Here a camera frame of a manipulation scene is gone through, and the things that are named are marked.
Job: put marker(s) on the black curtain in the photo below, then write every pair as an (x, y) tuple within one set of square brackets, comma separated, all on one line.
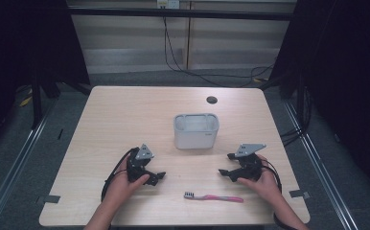
[(23, 48), (346, 80)]

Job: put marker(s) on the person's left hand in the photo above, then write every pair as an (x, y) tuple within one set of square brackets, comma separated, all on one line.
[(122, 187)]

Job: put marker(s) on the white plastic container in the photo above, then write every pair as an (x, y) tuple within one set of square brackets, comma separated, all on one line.
[(196, 132)]

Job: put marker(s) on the metal floor rail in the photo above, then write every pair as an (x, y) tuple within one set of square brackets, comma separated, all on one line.
[(320, 166), (10, 179)]

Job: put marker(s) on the black horizontal bar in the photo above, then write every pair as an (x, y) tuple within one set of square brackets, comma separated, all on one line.
[(180, 13)]

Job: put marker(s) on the yellow floor item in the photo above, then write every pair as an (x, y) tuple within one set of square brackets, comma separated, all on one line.
[(26, 101)]

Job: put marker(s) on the pink toothbrush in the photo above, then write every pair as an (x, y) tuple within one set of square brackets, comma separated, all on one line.
[(215, 198)]

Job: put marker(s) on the grey tape piece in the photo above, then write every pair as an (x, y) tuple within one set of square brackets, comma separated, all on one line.
[(49, 199), (299, 194)]

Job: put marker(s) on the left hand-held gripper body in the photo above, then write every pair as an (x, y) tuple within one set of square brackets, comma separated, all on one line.
[(135, 167)]

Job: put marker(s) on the black metal stand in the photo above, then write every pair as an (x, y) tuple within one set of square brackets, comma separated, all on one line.
[(36, 102)]

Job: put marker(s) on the person's right hand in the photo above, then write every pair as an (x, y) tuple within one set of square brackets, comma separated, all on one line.
[(264, 185)]

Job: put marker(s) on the small black floor strip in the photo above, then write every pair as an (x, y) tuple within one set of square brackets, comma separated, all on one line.
[(60, 134)]

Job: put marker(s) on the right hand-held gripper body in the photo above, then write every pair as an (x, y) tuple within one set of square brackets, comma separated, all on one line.
[(248, 164)]

